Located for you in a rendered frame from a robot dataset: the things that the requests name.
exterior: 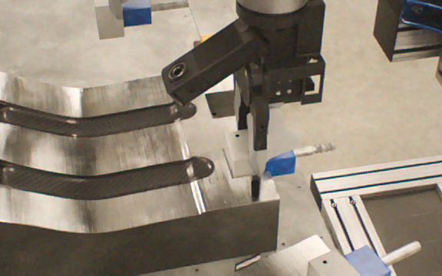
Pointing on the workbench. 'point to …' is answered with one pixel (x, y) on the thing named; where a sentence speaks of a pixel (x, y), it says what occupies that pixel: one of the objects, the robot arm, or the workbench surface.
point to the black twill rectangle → (247, 262)
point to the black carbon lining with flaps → (15, 115)
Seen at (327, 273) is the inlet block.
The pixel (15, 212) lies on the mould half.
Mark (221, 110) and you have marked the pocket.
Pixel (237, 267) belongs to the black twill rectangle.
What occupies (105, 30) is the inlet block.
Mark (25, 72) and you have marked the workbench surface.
